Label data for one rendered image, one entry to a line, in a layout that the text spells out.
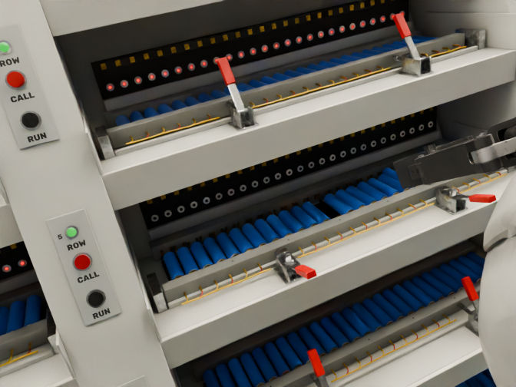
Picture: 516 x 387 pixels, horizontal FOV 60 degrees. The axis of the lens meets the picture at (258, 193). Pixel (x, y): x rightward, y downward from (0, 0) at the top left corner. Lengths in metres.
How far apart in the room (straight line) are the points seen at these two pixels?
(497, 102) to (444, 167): 0.44
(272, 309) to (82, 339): 0.22
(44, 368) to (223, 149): 0.32
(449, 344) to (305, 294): 0.26
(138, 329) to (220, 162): 0.21
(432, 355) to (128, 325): 0.44
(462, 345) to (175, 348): 0.43
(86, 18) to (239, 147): 0.22
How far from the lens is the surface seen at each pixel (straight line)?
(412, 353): 0.74
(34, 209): 0.52
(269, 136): 0.55
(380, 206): 0.66
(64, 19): 0.56
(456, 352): 0.75
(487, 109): 0.84
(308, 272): 0.51
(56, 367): 0.58
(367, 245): 0.63
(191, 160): 0.53
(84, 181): 0.51
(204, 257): 0.62
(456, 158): 0.37
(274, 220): 0.67
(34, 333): 0.61
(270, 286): 0.57
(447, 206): 0.70
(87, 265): 0.52
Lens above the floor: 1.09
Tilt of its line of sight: 7 degrees down
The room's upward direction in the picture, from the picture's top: 17 degrees counter-clockwise
